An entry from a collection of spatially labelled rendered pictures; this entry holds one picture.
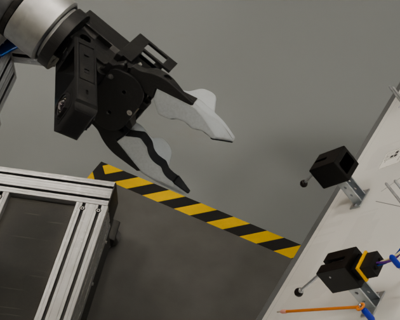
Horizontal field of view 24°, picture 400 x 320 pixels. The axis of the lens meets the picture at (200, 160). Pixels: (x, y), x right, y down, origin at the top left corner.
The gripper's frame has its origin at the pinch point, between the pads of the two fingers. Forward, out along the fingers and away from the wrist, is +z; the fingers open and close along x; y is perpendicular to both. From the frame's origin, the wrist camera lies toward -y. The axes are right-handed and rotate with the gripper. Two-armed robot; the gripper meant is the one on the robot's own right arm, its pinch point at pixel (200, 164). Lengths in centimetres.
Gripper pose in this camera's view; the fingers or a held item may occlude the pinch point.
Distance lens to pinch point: 95.8
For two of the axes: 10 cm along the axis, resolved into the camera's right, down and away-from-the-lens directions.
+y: 3.3, -4.5, 8.3
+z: 7.8, 6.3, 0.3
